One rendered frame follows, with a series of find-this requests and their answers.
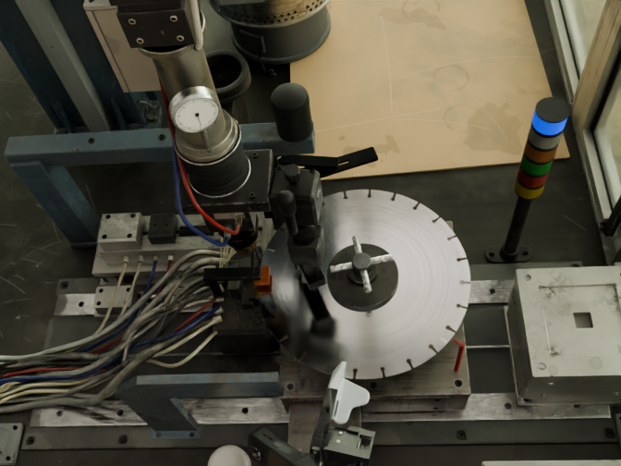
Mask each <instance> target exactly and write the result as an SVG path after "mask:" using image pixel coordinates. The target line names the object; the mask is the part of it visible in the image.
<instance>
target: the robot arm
mask: <svg viewBox="0 0 621 466"><path fill-rule="evenodd" d="M346 364H347V362H341V363H340V364H339V365H338V366H337V367H336V368H335V369H334V371H333V374H332V376H331V379H330V382H329V385H328V387H327V390H326V393H325V397H324V400H323V405H322V409H321V413H320V417H319V421H318V425H316V427H315V430H314V433H313V436H312V440H311V443H310V453H308V454H307V455H306V456H305V455H304V454H302V453H301V452H300V451H298V450H297V449H295V448H293V447H292V446H290V445H289V444H288V443H287V442H286V441H284V440H283V439H281V438H280V437H278V436H277V435H275V434H274V433H272V432H271V431H269V430H268V429H266V428H265V427H263V426H262V425H261V426H259V427H258V428H257V429H255V430H254V431H252V432H251V433H250V434H248V455H249V458H251V459H252V460H254V461H255V462H256V463H258V464H259V465H261V466H369V462H370V456H371V449H372V445H373V441H374V438H375V433H376V432H373V431H369V430H365V429H362V428H361V427H357V426H353V425H349V426H348V428H347V429H346V428H342V427H337V426H335V428H334V429H333V428H330V427H331V424H332V421H333V422H334V423H336V424H344V423H346V422H347V420H348V418H349V414H350V412H351V410H352V409H353V408H356V407H358V406H362V405H366V404H367V403H368V402H369V399H370V394H369V392H368V391H367V390H366V389H365V388H363V387H361V386H358V385H356V384H354V383H352V382H350V381H348V380H346V379H345V378H343V376H344V372H345V368H346ZM337 402H338V407H337V411H336V416H335V410H336V405H337ZM358 444H359V446H358Z"/></svg>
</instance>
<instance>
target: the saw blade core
mask: <svg viewBox="0 0 621 466"><path fill-rule="evenodd" d="M345 193H346V197H347V198H346V199H344V198H345V196H344V192H343V191H341V192H338V193H334V194H331V195H328V196H325V197H323V203H324V206H322V208H321V212H320V218H319V223H318V225H322V226H323V234H324V240H325V247H324V253H323V262H322V265H320V268H321V270H322V272H323V275H324V277H325V281H326V284H325V285H322V286H320V287H318V288H315V289H313V290H310V289H309V287H308V285H307V283H306V281H305V279H304V276H303V274H302V273H301V271H300V270H299V269H298V270H295V266H294V264H292V263H291V261H290V257H289V253H288V249H287V245H286V244H287V240H288V235H289V234H288V231H287V226H286V223H284V224H283V225H282V226H280V227H281V228H282V229H283V230H286V231H287V233H285V232H284V231H283V230H282V229H280V228H278V230H277V231H276V232H275V234H274V235H273V237H272V239H271V240H270V242H269V244H268V246H267V249H271V250H275V251H270V250H267V249H266V250H265V252H264V254H263V257H262V261H261V265H260V266H270V284H269V285H258V294H259V296H260V295H264V294H266V293H268V294H269V295H268V296H260V297H259V301H260V305H261V309H262V314H263V317H264V319H265V320H266V319H268V318H270V317H272V315H274V318H271V319H269V320H266V324H267V325H268V327H269V328H270V330H271V332H272V333H273V335H274V337H275V338H276V339H277V341H278V342H279V341H280V340H282V339H283V338H284V337H285V336H287V338H285V339H284V340H282V341H281V342H280V344H281V345H282V346H283V347H284V348H285V349H286V350H287V351H288V352H289V353H290V354H291V355H292V356H294V357H295V358H296V359H298V360H299V359H300V358H301V357H302V355H303V352H307V354H306V355H304V357H303V358H302V359H301V362H303V363H304V364H306V365H308V366H309V367H310V368H312V369H314V370H317V371H319V372H322V373H325V370H326V367H327V366H326V365H327V364H328V363H329V364H330V367H328V370H327V373H326V374H329V375H332V374H333V371H334V369H335V368H336V367H337V366H338V365H339V364H340V363H341V362H347V364H346V368H345V372H344V376H343V378H346V379H353V377H354V372H353V370H354V369H356V370H357V371H356V380H373V379H381V378H384V377H383V373H382V371H381V368H384V375H385V378H386V377H391V376H395V375H398V374H402V373H405V372H407V371H410V370H412V369H411V367H410V365H409V363H408V362H407V360H410V363H411V365H412V367H413V369H414V368H416V367H418V366H420V365H422V364H423V363H425V362H426V361H428V360H429V359H431V358H432V357H433V356H434V355H436V353H435V352H434V351H433V350H432V349H430V348H429V346H431V345H432V347H433V348H434V349H435V350H436V351H437V352H439V351H440V350H441V349H442V348H443V347H444V346H445V345H446V344H447V343H448V342H449V341H450V340H451V338H452V337H453V336H454V334H455V333H454V332H453V331H451V330H449V329H446V327H447V326H449V327H450V329H452V330H454V331H455V332H456V331H457V330H458V328H459V327H460V325H461V323H462V321H463V318H464V316H465V313H466V311H467V309H464V308H461V307H459V308H458V307H457V305H460V306H462V307H465V308H468V305H469V296H470V284H460V282H461V281H462V282H465V283H470V271H469V263H468V259H466V260H460V261H459V262H458V261H457V259H465V258H467V256H466V254H465V252H464V249H463V247H462V245H461V243H460V241H459V239H458V238H457V237H455V238H453V237H454V236H455V235H456V234H455V233H454V231H453V230H452V229H451V228H450V226H449V225H448V224H447V223H446V222H445V221H444V220H443V219H442V218H441V217H440V218H439V219H438V220H436V219H437V218H438V217H439V215H437V214H436V213H435V212H434V211H432V210H431V209H429V208H428V207H426V206H425V205H423V204H421V203H420V204H419V205H418V206H417V209H416V210H414V209H413V208H414V207H415V206H416V205H417V204H418V202H417V201H414V200H412V199H410V198H408V197H406V196H403V195H400V194H396V196H395V200H394V201H391V200H392V199H393V197H394V193H393V192H389V191H384V190H371V197H370V198H369V197H368V196H369V190H347V191H345ZM434 220H436V222H435V223H433V222H432V221H434ZM353 236H358V237H359V243H369V244H373V245H376V246H379V247H381V248H383V249H384V250H386V251H387V252H389V253H390V254H393V258H394V260H395V261H396V265H397V268H398V284H397V287H396V291H395V293H394V294H393V296H392V297H391V298H390V299H389V300H388V301H387V302H385V303H384V304H382V305H380V306H378V307H375V308H372V309H368V310H358V309H352V308H349V307H347V306H345V305H344V304H342V303H340V302H339V301H338V300H337V299H336V298H335V297H334V296H333V295H332V293H331V291H330V289H329V287H328V284H327V276H326V275H327V268H328V265H329V263H330V262H331V260H332V259H333V257H334V256H335V255H336V254H337V253H338V252H339V251H341V250H342V249H344V248H345V247H347V246H350V245H353V240H352V237H353ZM450 238H452V239H451V240H447V239H450ZM439 336H442V337H443V338H444V339H446V340H447V341H448V342H447V343H446V344H445V343H444V342H443V341H441V340H440V339H439V338H438V337H439Z"/></svg>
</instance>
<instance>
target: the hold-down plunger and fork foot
mask: <svg viewBox="0 0 621 466"><path fill-rule="evenodd" d="M294 266H295V270H298V268H299V269H300V271H301V273H302V274H303V276H304V279H305V281H306V283H307V285H308V287H309V289H310V290H313V289H315V288H318V287H320V286H322V285H325V284H326V281H325V277H324V275H323V272H322V270H321V268H320V266H312V265H304V264H294Z"/></svg>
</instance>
